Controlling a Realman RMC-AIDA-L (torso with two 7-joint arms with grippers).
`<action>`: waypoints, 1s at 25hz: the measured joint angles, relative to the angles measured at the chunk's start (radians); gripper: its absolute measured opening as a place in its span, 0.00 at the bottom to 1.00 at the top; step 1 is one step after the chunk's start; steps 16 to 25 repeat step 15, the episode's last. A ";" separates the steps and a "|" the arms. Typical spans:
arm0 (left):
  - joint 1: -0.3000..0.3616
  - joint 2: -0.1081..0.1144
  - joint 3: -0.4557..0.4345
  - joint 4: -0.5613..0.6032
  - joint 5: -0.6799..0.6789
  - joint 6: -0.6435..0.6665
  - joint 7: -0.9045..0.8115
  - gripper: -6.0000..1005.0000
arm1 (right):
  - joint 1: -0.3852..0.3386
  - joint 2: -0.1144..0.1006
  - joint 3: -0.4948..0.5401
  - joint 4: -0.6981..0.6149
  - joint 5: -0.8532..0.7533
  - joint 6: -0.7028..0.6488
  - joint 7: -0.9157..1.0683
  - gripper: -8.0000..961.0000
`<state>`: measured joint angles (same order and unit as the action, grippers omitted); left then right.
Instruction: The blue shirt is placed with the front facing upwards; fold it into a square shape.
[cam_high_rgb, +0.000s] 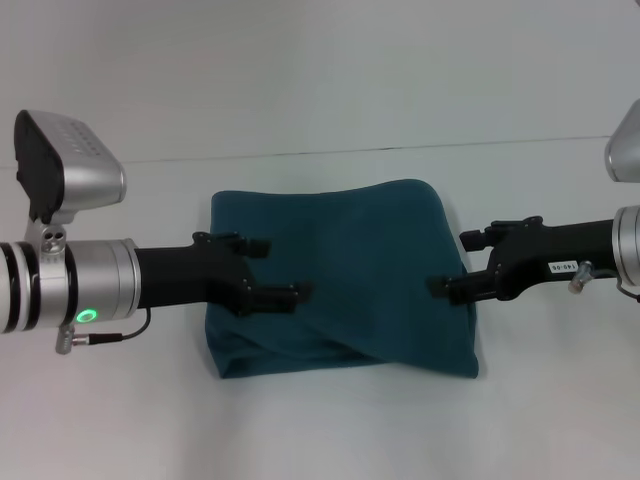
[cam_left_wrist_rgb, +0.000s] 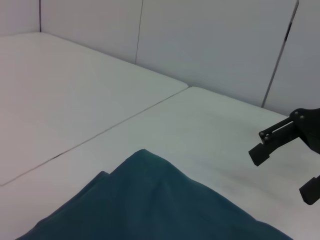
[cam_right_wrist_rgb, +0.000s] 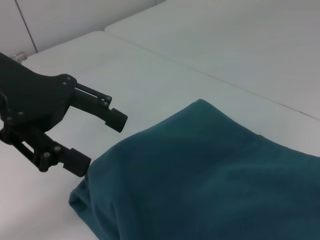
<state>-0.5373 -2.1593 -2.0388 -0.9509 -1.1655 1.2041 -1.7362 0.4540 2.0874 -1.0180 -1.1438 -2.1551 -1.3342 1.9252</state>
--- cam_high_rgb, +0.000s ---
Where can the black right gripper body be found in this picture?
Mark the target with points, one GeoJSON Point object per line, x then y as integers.
{"type": "Point", "coordinates": [555, 255]}

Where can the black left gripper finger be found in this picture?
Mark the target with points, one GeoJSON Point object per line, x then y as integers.
{"type": "Point", "coordinates": [277, 297]}
{"type": "Point", "coordinates": [242, 244]}

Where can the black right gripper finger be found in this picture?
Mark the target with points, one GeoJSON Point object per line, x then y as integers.
{"type": "Point", "coordinates": [480, 237]}
{"type": "Point", "coordinates": [465, 289]}

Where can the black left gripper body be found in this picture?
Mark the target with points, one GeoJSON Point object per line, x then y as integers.
{"type": "Point", "coordinates": [190, 275]}

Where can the teal FREE print T-shirt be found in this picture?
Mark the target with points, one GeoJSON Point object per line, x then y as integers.
{"type": "Point", "coordinates": [345, 280]}

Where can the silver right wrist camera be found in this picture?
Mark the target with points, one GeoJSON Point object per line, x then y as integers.
{"type": "Point", "coordinates": [625, 145]}

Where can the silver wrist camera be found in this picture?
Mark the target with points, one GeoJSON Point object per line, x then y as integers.
{"type": "Point", "coordinates": [65, 165]}
{"type": "Point", "coordinates": [625, 145]}

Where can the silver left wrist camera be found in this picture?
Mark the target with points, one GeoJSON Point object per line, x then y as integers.
{"type": "Point", "coordinates": [65, 165]}

